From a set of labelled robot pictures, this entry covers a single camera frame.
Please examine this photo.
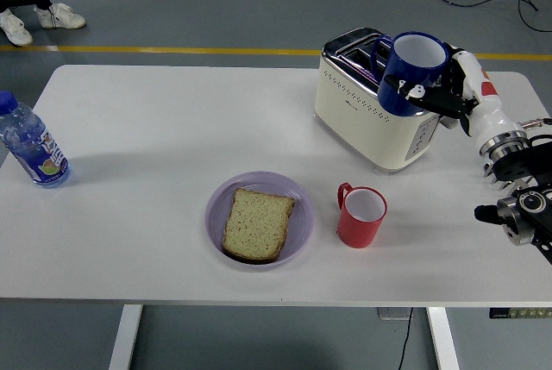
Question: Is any desk height control panel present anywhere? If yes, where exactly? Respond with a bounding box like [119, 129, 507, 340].
[489, 308, 552, 320]

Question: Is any clear bottle with blue cap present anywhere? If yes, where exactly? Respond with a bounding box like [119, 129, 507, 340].
[0, 90, 72, 189]

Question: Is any purple plate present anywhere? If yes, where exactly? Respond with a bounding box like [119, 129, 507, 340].
[204, 171, 316, 273]

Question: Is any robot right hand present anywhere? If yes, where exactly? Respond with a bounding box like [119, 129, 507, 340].
[383, 44, 525, 149]

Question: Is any yellow floor tape line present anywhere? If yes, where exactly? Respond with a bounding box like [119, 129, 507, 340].
[0, 45, 552, 62]

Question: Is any cream and chrome toaster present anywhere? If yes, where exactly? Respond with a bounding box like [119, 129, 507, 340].
[313, 27, 458, 173]

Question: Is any black cable under table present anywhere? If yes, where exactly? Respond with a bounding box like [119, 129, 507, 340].
[396, 308, 415, 370]

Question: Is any person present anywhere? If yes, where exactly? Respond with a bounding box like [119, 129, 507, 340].
[0, 0, 86, 47]

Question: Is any blue cup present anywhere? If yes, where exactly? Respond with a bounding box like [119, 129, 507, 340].
[369, 31, 452, 117]

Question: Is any bread slice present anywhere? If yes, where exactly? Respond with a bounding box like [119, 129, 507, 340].
[221, 187, 297, 265]

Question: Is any white table leg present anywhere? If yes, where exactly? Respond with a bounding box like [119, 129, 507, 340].
[426, 307, 461, 370]
[108, 304, 143, 370]

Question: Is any red cup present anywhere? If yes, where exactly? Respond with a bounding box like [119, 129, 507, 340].
[336, 182, 388, 249]

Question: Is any grey box under table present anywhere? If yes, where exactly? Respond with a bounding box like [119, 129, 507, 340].
[378, 308, 413, 322]

